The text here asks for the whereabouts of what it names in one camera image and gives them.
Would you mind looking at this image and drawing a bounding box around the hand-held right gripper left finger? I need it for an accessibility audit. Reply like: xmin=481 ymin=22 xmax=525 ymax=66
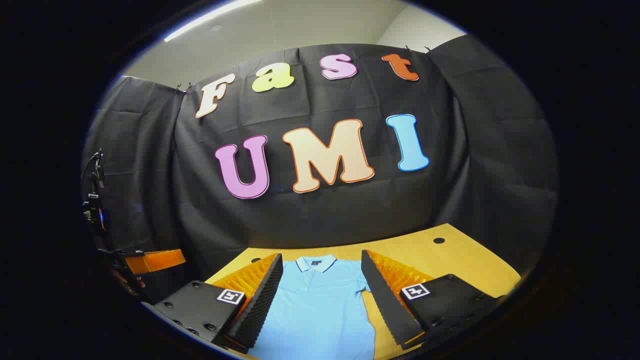
xmin=142 ymin=252 xmax=284 ymax=351

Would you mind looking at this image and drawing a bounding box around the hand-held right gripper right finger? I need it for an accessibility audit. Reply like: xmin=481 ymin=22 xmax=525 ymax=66
xmin=361 ymin=249 xmax=506 ymax=351

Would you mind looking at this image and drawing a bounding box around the light blue T-shirt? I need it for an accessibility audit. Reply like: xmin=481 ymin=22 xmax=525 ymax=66
xmin=248 ymin=254 xmax=377 ymax=360

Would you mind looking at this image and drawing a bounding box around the black backdrop cloth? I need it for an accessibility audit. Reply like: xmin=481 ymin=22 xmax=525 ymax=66
xmin=81 ymin=34 xmax=559 ymax=286

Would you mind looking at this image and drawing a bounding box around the black stand with cables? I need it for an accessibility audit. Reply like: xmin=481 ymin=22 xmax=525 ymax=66
xmin=82 ymin=148 xmax=109 ymax=251

